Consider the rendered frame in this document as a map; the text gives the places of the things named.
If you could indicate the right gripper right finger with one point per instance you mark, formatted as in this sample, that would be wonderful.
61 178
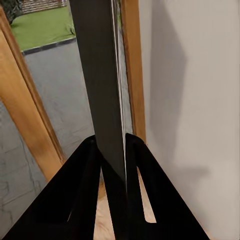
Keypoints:
175 221

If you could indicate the door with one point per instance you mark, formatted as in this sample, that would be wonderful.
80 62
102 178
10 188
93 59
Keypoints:
44 108

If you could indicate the poster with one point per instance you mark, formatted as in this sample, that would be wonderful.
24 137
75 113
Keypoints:
97 34

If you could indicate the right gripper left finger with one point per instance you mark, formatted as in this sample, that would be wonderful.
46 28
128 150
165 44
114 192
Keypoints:
66 208

